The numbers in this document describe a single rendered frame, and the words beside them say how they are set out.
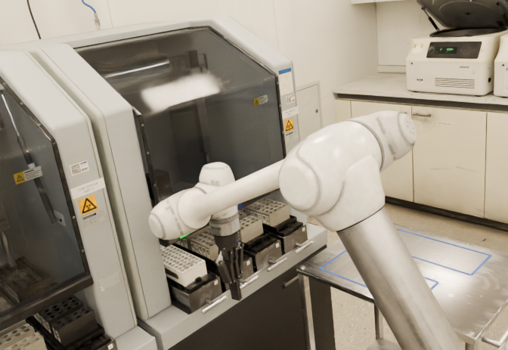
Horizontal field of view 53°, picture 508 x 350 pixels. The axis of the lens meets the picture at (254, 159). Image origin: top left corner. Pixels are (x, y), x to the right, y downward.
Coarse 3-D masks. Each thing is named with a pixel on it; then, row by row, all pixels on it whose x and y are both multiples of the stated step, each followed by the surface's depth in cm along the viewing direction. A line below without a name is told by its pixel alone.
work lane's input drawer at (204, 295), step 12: (204, 276) 172; (216, 276) 174; (180, 288) 169; (192, 288) 166; (204, 288) 169; (216, 288) 173; (180, 300) 170; (192, 300) 166; (204, 300) 170; (192, 312) 167; (204, 312) 165
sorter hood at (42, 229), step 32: (0, 96) 143; (0, 128) 133; (32, 128) 136; (0, 160) 125; (32, 160) 131; (0, 192) 127; (32, 192) 132; (64, 192) 138; (0, 224) 128; (32, 224) 133; (64, 224) 140; (0, 256) 129; (32, 256) 135; (64, 256) 141; (0, 288) 130; (32, 288) 136; (64, 288) 142; (0, 320) 130
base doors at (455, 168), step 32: (416, 128) 354; (448, 128) 337; (480, 128) 321; (416, 160) 362; (448, 160) 344; (480, 160) 328; (384, 192) 391; (416, 192) 370; (448, 192) 351; (480, 192) 335
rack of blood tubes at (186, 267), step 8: (160, 248) 185; (168, 248) 184; (176, 248) 184; (168, 256) 179; (176, 256) 178; (184, 256) 177; (192, 256) 176; (168, 264) 174; (176, 264) 174; (184, 264) 172; (192, 264) 171; (200, 264) 171; (168, 272) 179; (176, 272) 169; (184, 272) 167; (192, 272) 169; (200, 272) 172; (176, 280) 171; (184, 280) 168; (192, 280) 170
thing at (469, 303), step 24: (408, 240) 177; (432, 240) 175; (456, 240) 174; (312, 264) 171; (336, 264) 169; (432, 264) 162; (456, 264) 160; (480, 264) 158; (504, 264) 157; (336, 288) 158; (360, 288) 154; (432, 288) 150; (456, 288) 148; (480, 288) 147; (504, 288) 146; (456, 312) 138; (480, 312) 137; (312, 336) 178; (480, 336) 130; (504, 336) 132
